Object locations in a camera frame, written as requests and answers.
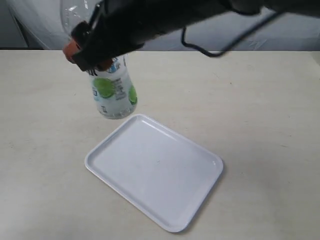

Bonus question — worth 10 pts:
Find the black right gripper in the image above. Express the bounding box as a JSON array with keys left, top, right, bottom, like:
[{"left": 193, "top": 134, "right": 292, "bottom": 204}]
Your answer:
[{"left": 62, "top": 0, "right": 189, "bottom": 71}]

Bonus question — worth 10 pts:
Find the clear lime drink bottle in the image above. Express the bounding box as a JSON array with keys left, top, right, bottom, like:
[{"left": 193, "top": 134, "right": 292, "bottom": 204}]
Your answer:
[{"left": 60, "top": 0, "right": 138, "bottom": 119}]

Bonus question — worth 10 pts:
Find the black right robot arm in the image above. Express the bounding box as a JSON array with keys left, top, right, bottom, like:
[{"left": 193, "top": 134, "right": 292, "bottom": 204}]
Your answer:
[{"left": 63, "top": 0, "right": 320, "bottom": 72}]

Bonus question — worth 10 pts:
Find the white plastic tray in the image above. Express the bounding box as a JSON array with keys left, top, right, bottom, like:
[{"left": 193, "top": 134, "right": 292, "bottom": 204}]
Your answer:
[{"left": 84, "top": 114, "right": 224, "bottom": 233}]

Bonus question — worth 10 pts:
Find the black cable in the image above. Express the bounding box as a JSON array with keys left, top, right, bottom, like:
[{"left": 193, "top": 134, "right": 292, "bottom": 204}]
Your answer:
[{"left": 180, "top": 9, "right": 281, "bottom": 59}]

